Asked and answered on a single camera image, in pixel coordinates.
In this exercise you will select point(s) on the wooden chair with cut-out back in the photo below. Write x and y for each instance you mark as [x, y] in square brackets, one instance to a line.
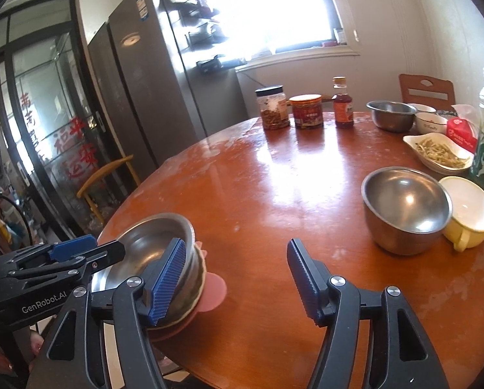
[426, 91]

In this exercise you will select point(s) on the cream shell-shaped plate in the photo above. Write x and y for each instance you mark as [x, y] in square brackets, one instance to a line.
[199, 279]

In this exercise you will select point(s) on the small bottle on windowsill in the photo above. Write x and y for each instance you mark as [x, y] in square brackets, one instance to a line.
[339, 35]

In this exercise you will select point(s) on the grey refrigerator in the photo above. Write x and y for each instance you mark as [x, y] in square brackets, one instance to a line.
[156, 81]

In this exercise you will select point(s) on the red tissue packet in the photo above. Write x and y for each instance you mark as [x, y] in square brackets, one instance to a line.
[462, 129]

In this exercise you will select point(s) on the pink bowl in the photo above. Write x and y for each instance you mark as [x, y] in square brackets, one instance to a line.
[213, 287]

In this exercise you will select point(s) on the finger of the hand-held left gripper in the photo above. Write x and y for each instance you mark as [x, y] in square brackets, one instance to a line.
[73, 248]
[104, 257]

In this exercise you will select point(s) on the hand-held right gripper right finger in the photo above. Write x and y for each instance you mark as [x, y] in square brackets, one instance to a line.
[304, 279]

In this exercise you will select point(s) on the white ceramic bowl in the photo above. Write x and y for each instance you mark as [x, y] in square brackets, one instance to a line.
[424, 108]
[430, 123]

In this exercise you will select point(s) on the glass sliding door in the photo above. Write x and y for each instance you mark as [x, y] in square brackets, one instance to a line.
[43, 121]

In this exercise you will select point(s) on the person's left hand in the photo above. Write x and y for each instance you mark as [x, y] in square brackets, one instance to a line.
[37, 342]

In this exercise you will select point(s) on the wooden chair with curved back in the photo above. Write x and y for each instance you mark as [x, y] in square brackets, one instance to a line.
[104, 178]

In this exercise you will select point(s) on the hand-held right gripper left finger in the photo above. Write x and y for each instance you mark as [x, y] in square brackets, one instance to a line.
[169, 279]

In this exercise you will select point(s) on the yellow cup with white lid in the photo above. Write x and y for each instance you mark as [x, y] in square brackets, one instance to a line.
[468, 214]

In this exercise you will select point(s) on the deep steel bowl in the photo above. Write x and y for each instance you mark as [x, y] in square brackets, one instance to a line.
[404, 210]

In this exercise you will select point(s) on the clear jar with black lid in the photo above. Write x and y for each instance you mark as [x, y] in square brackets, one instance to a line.
[272, 109]

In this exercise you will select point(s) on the red-labelled jar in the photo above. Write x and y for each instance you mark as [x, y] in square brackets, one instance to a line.
[306, 111]

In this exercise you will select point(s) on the brown sauce bottle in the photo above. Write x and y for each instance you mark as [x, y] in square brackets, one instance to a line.
[343, 107]

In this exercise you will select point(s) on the small steel bowl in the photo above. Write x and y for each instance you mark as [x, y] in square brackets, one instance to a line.
[389, 115]

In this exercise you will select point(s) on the white dish of bean sprouts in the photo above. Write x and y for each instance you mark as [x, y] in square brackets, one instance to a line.
[440, 152]

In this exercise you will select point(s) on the wide steel basin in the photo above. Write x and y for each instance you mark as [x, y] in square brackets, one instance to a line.
[144, 243]

